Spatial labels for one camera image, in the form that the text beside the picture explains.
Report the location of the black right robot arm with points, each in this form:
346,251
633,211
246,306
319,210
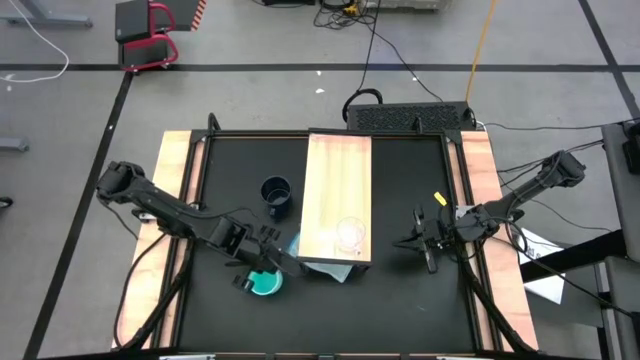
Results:
525,192

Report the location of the red and black cart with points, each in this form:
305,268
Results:
145,30

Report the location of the teal cup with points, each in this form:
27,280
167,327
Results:
267,284

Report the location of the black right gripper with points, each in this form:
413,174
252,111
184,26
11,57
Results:
437,234

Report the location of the black table frame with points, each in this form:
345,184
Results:
327,134

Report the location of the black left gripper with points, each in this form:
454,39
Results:
235,240

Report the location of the black perforated computer case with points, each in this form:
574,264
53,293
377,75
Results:
407,117

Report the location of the wooden shelf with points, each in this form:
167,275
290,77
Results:
335,190

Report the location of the wooden side board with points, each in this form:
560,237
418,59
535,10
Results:
480,165
172,160

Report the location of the grey metal foot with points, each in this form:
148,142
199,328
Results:
12,144

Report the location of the yellow tag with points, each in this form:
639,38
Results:
440,198

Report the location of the white paper sheet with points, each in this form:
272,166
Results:
545,290

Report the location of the grey metal stand base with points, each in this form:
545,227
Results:
55,20

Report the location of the clear glass mug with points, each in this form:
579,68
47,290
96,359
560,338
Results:
351,233

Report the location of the light blue cloth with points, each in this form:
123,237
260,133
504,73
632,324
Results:
325,270

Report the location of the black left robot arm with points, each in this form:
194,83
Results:
165,207

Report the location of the dark blue enamel mug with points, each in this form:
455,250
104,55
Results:
276,192

